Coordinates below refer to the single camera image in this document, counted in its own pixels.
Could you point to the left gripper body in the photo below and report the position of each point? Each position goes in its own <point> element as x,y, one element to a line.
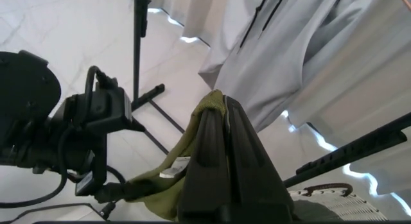
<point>45,147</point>

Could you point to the white laundry basket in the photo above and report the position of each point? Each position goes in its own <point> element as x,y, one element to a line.
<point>340,208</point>

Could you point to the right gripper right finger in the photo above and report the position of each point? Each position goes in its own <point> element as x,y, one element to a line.
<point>257,185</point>

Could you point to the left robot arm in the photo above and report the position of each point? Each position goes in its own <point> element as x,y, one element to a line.
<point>25,86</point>

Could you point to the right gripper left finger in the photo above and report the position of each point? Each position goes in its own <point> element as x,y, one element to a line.
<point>205,179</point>

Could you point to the green garment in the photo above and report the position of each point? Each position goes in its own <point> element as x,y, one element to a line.
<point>160,204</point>

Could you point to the white curtain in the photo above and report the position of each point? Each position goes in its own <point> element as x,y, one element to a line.
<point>353,105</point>

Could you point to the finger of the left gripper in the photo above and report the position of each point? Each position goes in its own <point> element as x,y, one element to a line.
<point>112,192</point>

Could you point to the black clothes rack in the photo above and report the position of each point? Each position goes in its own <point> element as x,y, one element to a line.
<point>141,57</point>

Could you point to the pale grey shorts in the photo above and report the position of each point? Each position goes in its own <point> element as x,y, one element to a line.
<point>273,73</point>

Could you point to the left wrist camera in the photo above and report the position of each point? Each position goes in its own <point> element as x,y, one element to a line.
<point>106,108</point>

